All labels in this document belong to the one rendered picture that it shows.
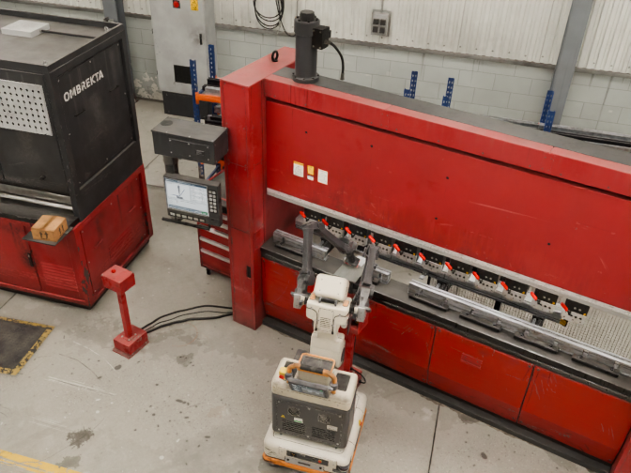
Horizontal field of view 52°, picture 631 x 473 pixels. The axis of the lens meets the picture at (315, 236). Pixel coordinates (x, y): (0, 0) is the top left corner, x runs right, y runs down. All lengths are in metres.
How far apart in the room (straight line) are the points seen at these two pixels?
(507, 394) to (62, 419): 3.35
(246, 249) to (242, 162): 0.80
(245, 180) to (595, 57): 5.11
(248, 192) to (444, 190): 1.53
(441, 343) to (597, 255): 1.36
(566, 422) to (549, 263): 1.26
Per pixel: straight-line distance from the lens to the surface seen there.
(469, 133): 4.11
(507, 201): 4.25
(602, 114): 8.95
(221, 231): 5.94
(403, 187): 4.47
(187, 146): 4.72
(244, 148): 4.79
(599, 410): 4.91
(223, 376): 5.47
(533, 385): 4.92
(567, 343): 4.76
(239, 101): 4.65
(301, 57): 4.57
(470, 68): 8.68
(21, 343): 6.13
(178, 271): 6.55
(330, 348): 4.50
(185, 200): 4.95
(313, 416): 4.44
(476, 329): 4.76
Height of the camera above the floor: 4.02
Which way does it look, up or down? 35 degrees down
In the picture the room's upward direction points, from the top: 2 degrees clockwise
